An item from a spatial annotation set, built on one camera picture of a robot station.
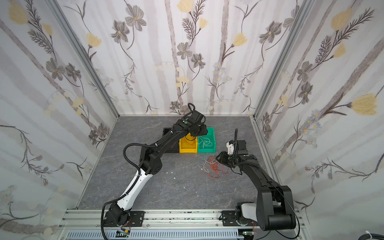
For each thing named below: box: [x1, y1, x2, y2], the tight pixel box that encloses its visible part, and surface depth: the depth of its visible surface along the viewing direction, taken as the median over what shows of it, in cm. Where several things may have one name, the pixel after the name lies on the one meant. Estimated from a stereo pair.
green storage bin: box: [197, 127, 216, 153], surface depth 103 cm
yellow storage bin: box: [179, 132, 198, 154], surface depth 98 cm
